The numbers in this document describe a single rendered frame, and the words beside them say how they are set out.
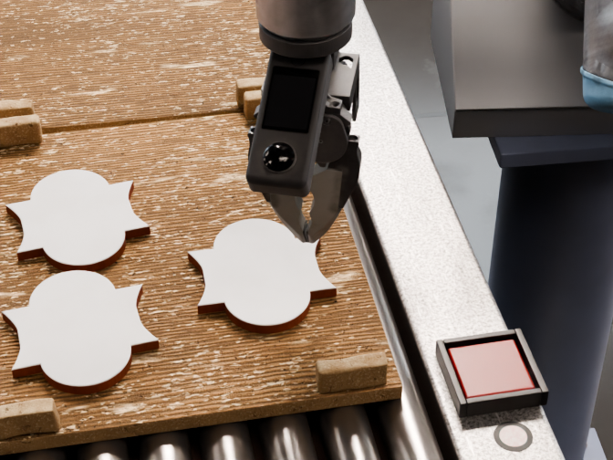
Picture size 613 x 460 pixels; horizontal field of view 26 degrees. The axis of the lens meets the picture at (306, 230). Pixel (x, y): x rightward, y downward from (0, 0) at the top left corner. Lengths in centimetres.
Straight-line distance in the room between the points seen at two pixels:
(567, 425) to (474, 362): 76
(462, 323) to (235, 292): 20
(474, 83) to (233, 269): 40
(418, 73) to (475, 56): 169
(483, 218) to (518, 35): 129
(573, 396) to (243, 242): 75
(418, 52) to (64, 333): 218
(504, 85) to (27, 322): 59
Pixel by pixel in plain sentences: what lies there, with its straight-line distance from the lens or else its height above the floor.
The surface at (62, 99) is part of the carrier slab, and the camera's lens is 144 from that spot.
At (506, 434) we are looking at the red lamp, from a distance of 110.
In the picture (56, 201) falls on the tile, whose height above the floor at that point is 95.
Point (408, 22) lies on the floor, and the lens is 335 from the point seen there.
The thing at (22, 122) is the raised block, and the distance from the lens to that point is 136.
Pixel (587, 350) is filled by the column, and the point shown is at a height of 49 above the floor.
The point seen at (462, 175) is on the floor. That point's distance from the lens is 285.
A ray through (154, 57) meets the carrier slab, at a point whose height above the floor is 94.
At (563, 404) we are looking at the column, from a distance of 185.
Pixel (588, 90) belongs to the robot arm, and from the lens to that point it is 130.
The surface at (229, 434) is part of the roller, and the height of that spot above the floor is 92.
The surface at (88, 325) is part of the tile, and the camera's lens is 115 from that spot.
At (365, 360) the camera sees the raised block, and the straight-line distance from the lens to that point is 108.
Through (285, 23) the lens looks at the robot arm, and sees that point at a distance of 98.
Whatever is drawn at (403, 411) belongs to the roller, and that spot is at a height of 92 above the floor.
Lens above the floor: 174
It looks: 40 degrees down
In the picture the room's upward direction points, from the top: straight up
